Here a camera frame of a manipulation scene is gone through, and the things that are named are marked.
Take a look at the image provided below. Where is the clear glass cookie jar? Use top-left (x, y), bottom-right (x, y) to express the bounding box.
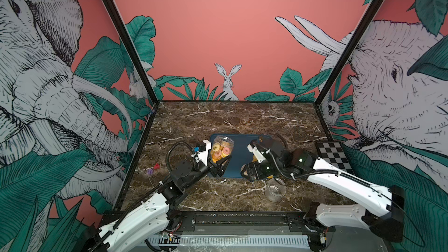
top-left (264, 178), bottom-right (287, 203)

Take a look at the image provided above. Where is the pile of ring cookies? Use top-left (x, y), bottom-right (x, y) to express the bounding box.
top-left (211, 143), bottom-right (233, 163)

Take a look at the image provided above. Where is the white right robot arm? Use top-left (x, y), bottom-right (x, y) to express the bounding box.
top-left (240, 142), bottom-right (405, 243)

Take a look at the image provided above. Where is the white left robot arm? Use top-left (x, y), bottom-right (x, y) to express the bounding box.
top-left (72, 156), bottom-right (232, 252)

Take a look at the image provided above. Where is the teal rectangular tray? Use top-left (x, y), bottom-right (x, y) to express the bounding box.
top-left (210, 134), bottom-right (272, 179)

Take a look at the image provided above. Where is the small red purple object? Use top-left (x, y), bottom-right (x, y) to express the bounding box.
top-left (147, 163), bottom-right (161, 176)

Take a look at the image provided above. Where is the black white checkerboard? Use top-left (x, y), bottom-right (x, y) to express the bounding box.
top-left (315, 141), bottom-right (354, 175)

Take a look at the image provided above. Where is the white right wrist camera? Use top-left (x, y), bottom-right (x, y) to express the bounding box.
top-left (247, 142), bottom-right (267, 163)

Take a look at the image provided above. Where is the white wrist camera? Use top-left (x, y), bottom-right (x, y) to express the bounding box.
top-left (191, 140), bottom-right (212, 166)
top-left (247, 142), bottom-right (267, 163)

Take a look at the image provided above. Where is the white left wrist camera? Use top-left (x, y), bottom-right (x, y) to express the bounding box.
top-left (191, 140), bottom-right (212, 166)

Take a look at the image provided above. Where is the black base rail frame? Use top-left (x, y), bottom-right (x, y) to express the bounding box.
top-left (94, 210), bottom-right (386, 252)

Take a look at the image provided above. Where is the white slotted cable duct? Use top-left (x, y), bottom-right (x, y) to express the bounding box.
top-left (148, 235), bottom-right (310, 249)

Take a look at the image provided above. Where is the black cage frame post left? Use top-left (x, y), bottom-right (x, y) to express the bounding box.
top-left (101, 0), bottom-right (159, 106)

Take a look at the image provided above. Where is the black cage frame post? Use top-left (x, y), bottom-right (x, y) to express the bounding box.
top-left (314, 0), bottom-right (384, 107)
top-left (101, 0), bottom-right (159, 106)

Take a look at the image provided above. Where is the black cage frame post right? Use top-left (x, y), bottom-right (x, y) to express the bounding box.
top-left (314, 0), bottom-right (384, 107)

